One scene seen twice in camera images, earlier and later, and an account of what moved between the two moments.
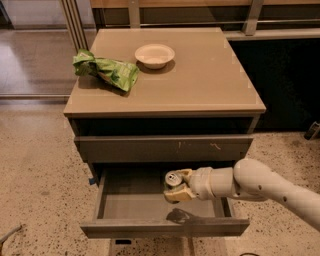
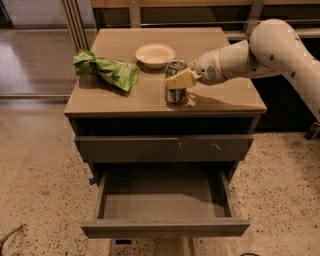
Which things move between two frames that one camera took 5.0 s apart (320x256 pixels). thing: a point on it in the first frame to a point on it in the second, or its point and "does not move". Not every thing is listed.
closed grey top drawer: [164, 148] does not move
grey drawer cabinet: [193, 106] does not move
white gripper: [201, 183] to [207, 70]
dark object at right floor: [313, 131] does not move
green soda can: [171, 177] to [175, 95]
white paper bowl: [154, 56] does not move
